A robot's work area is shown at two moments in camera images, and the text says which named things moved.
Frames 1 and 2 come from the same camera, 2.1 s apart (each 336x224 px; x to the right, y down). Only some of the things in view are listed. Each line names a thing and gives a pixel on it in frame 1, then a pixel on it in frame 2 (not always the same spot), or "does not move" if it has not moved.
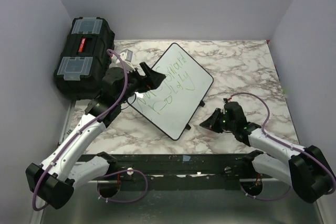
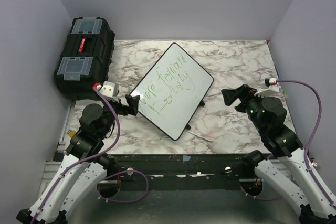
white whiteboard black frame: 171,105 does not move
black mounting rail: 184,170 does not move
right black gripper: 211,122 to 230,95
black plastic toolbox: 87,53 does not move
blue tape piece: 186,158 does not move
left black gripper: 155,78 to 132,108
